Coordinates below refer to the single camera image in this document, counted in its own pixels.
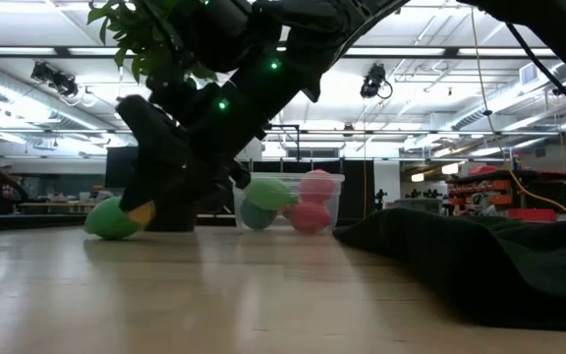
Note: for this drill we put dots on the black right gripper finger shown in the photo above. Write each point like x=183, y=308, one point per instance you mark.
x=155, y=147

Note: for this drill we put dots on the light green toy vegetable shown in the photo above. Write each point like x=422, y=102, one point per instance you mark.
x=269, y=194

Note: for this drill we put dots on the striped green toy watermelon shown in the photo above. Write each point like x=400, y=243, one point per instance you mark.
x=256, y=218

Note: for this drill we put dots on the green toy corn yellow tip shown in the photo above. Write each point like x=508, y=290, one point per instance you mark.
x=106, y=221

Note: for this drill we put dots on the red toy bell pepper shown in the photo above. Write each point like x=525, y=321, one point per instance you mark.
x=318, y=187

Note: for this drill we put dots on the red toy fruit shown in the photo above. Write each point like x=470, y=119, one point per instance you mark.
x=311, y=218

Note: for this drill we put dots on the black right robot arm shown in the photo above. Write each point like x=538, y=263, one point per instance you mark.
x=322, y=29

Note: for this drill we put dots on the black flat screen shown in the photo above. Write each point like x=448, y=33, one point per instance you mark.
x=118, y=169

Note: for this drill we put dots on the clear plastic food container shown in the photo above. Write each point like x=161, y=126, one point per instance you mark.
x=295, y=177

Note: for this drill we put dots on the potted green plant black pot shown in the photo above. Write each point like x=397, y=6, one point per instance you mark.
x=138, y=34

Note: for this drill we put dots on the black ceiling device cluster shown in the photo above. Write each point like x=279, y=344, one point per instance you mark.
x=54, y=78

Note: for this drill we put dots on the shelf with red bins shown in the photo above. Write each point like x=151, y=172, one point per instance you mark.
x=484, y=187

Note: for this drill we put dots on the black cloth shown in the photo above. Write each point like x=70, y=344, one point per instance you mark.
x=484, y=265

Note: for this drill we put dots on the red plastic box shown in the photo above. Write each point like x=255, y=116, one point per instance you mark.
x=531, y=215

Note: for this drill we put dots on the black ceiling camera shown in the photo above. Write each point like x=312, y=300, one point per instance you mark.
x=372, y=83

